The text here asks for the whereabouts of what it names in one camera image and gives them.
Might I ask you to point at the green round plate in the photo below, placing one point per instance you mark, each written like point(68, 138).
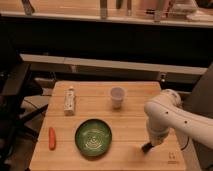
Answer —
point(93, 138)

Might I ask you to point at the white plastic cup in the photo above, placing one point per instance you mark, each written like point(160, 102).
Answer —
point(117, 95)

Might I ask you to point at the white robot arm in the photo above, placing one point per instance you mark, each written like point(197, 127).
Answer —
point(164, 112)

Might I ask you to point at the orange carrot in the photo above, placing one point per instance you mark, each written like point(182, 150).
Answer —
point(52, 139)

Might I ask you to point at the white tube bottle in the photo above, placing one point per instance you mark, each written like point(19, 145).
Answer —
point(69, 103)

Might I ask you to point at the black eraser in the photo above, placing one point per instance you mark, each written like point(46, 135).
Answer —
point(147, 147)

